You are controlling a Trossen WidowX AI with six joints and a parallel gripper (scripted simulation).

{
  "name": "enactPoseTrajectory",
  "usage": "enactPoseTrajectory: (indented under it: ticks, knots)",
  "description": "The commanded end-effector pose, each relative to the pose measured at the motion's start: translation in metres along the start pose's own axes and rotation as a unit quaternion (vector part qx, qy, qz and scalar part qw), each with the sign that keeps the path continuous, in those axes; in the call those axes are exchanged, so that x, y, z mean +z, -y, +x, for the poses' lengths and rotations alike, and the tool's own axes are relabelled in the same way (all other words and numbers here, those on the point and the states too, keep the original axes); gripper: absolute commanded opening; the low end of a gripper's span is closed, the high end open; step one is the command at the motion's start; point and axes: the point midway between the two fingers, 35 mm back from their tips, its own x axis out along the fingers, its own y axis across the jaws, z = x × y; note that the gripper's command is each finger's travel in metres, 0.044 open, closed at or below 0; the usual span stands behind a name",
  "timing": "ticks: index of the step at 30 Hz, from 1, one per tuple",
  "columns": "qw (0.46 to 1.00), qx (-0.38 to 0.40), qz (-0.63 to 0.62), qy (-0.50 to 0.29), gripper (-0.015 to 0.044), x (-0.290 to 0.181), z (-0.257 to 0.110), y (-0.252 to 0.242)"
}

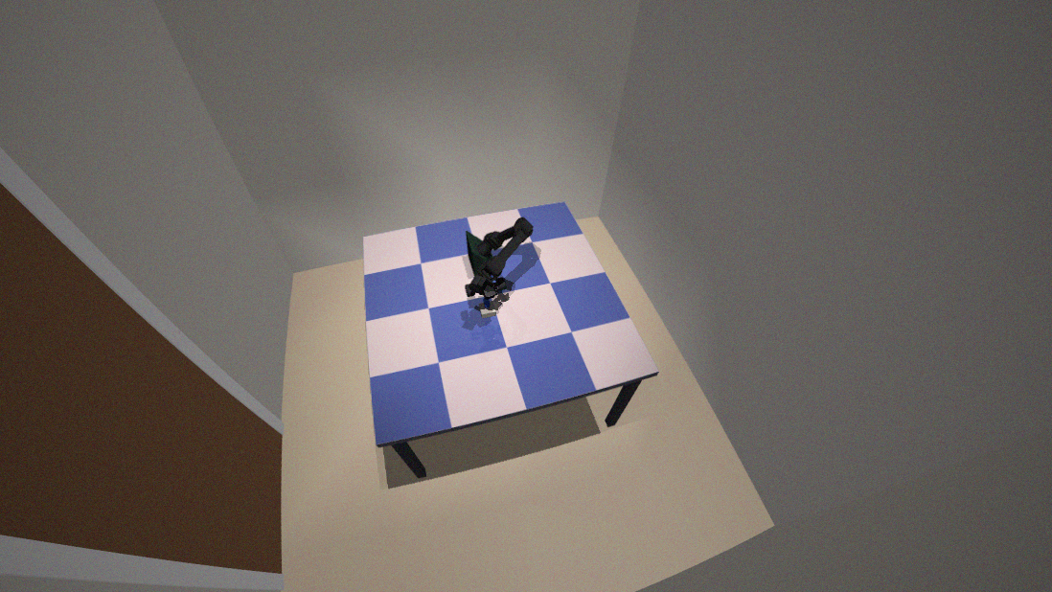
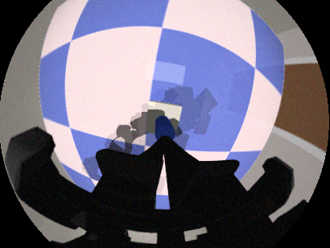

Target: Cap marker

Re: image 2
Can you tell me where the dark blue cylinder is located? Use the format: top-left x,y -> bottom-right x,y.
155,115 -> 175,140

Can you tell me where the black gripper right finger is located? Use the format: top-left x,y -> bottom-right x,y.
164,136 -> 239,209

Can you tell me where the cream square block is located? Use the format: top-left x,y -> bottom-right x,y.
146,101 -> 182,134

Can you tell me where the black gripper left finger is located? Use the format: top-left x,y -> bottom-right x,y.
95,136 -> 166,199

